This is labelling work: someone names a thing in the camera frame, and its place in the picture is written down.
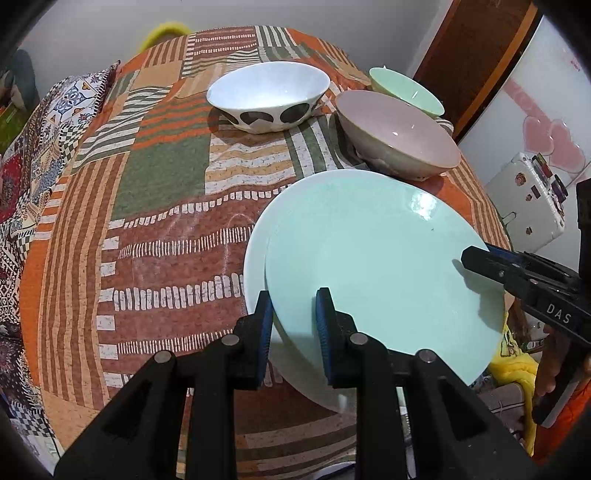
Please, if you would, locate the pink bowl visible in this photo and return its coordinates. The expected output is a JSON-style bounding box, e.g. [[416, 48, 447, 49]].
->
[[335, 90, 461, 182]]

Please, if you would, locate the wooden wardrobe with white doors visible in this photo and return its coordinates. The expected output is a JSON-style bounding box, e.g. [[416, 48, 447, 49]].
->
[[455, 14, 591, 259]]

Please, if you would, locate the small pink heart decal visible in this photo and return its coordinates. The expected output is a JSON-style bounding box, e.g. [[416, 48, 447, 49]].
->
[[522, 116, 552, 153]]

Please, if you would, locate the yellow foam tube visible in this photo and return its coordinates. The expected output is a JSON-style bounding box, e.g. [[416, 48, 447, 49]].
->
[[141, 21, 190, 51]]

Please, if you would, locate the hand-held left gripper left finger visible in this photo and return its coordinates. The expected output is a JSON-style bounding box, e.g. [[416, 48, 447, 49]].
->
[[54, 291, 278, 480]]

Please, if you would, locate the orange clothing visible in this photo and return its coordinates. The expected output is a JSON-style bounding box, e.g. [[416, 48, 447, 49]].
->
[[549, 381, 588, 446]]

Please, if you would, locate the mint green plate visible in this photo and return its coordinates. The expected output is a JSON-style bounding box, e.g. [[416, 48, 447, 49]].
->
[[264, 169, 506, 387]]

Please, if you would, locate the brown wooden door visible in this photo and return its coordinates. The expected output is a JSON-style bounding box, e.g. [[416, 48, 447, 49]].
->
[[413, 0, 543, 144]]

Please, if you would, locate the person's right hand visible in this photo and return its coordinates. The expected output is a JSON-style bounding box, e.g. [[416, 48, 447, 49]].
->
[[534, 323, 563, 398]]

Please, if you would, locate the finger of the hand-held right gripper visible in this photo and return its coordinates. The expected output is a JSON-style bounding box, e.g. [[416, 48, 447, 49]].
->
[[485, 244, 578, 278], [461, 246, 536, 301]]

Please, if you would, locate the patterned printed blanket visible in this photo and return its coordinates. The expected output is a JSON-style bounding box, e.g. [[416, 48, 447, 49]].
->
[[0, 65, 122, 407]]

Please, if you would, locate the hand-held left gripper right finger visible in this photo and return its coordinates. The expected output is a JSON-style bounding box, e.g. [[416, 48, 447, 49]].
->
[[315, 287, 539, 480]]

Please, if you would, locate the white bowl with black spots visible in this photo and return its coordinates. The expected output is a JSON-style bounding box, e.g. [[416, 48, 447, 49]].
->
[[206, 62, 331, 134]]

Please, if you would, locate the white plate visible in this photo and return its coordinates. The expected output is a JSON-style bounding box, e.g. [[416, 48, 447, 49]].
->
[[243, 203, 358, 415]]

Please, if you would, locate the green cardboard box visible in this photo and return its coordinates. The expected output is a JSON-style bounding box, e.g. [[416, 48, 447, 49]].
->
[[0, 104, 19, 153]]

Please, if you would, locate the yellow fabric item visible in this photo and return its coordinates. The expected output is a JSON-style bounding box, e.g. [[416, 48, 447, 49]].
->
[[488, 316, 540, 457]]

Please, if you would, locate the grey stuffed toy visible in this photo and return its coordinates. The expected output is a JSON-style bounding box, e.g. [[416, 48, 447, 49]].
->
[[9, 48, 40, 107]]

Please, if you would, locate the mint green bowl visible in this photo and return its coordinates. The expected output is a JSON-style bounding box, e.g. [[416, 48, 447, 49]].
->
[[368, 67, 445, 118]]

